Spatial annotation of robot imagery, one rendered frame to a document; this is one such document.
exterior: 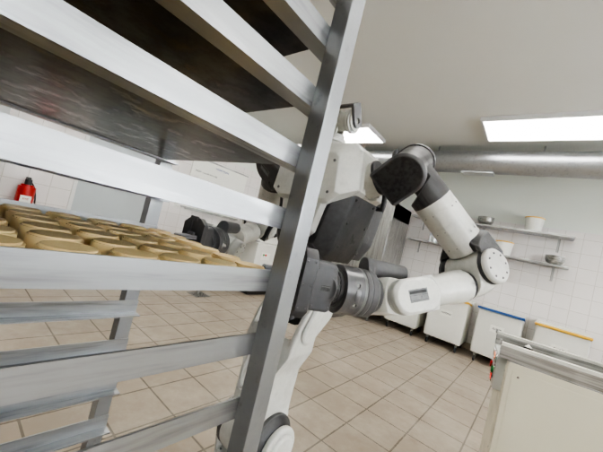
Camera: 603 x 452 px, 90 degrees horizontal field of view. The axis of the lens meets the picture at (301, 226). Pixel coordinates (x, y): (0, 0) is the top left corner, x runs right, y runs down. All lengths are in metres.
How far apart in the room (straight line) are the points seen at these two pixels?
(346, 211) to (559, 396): 1.12
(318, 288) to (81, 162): 0.37
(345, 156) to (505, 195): 5.19
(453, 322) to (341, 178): 4.49
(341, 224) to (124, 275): 0.53
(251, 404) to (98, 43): 0.42
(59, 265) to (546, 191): 5.79
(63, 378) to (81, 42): 0.27
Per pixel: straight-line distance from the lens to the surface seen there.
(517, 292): 5.64
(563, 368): 1.56
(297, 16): 0.47
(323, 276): 0.51
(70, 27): 0.31
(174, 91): 0.33
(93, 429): 0.94
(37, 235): 0.40
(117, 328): 0.83
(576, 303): 5.65
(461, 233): 0.76
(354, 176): 0.73
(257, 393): 0.46
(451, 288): 0.70
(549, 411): 1.58
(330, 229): 0.74
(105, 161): 0.30
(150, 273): 0.33
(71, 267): 0.31
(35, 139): 0.29
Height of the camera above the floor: 1.12
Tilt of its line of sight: 2 degrees up
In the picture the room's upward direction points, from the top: 14 degrees clockwise
